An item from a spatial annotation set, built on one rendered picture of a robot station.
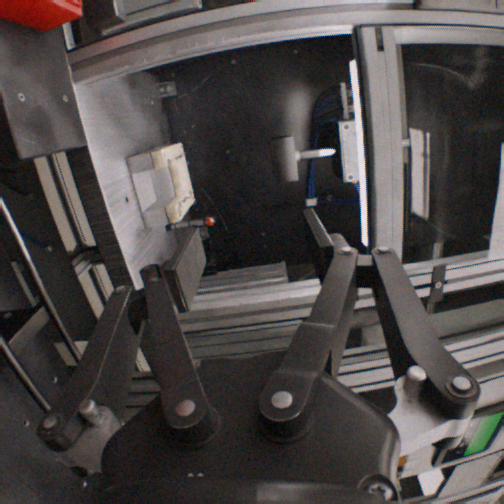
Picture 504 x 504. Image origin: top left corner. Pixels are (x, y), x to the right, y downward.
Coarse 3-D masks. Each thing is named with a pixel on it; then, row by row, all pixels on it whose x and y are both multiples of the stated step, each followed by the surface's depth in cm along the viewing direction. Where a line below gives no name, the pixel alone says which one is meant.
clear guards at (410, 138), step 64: (128, 0) 30; (192, 0) 30; (256, 0) 30; (384, 64) 33; (448, 64) 32; (384, 128) 37; (448, 128) 36; (384, 192) 40; (448, 192) 40; (448, 256) 44; (448, 320) 50
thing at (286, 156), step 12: (276, 144) 55; (288, 144) 55; (276, 156) 56; (288, 156) 56; (300, 156) 58; (312, 156) 58; (324, 156) 58; (276, 168) 57; (288, 168) 57; (276, 180) 58; (288, 180) 58
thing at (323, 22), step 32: (288, 0) 30; (320, 0) 30; (352, 0) 30; (384, 0) 30; (128, 32) 32; (160, 32) 32; (224, 32) 32; (256, 32) 32; (288, 32) 32; (96, 64) 33; (128, 64) 34; (160, 64) 37; (256, 288) 52; (416, 288) 48; (448, 288) 47; (224, 320) 50; (256, 320) 50
